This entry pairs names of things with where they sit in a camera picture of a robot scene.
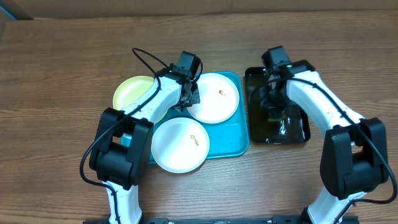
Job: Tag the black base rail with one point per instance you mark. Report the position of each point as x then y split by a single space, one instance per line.
281 219

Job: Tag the yellow-green plate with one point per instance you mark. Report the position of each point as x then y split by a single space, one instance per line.
132 89

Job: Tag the white plate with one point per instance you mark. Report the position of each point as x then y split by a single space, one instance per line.
219 99
180 145

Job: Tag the black water tray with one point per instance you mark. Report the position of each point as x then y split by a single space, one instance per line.
291 130

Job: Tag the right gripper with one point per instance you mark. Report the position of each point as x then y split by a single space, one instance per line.
268 100

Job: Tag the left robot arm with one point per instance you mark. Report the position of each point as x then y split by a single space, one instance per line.
119 155

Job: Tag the teal plastic tray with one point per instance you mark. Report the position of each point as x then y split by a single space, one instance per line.
227 139

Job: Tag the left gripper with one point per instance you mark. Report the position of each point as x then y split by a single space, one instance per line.
196 98

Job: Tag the green yellow sponge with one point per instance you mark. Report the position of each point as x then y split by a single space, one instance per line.
276 114

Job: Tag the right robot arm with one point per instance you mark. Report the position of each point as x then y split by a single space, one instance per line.
354 164

